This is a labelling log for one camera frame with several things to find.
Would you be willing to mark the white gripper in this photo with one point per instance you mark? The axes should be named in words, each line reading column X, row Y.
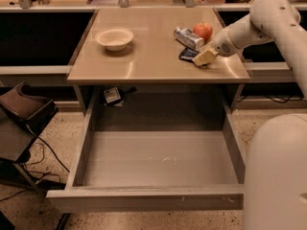
column 220, row 45

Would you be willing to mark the blue rxbar wrapper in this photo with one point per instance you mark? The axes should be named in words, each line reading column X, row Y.
column 188, row 54

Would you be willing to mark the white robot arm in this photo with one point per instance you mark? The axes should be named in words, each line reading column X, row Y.
column 276, row 163

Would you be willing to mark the grey counter cabinet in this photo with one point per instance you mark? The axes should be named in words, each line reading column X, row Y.
column 150, row 61

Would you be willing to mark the open grey drawer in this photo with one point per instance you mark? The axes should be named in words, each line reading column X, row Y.
column 173, row 151

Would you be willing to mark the red apple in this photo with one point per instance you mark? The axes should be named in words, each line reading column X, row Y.
column 204, row 30

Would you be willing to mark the silver soda can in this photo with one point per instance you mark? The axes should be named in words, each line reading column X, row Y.
column 188, row 38

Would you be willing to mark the white bowl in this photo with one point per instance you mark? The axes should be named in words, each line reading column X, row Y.
column 114, row 39

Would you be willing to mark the small black white box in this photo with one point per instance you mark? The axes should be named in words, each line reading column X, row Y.
column 112, row 95

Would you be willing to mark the dark stand with tray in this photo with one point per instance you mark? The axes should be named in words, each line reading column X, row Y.
column 22, row 118

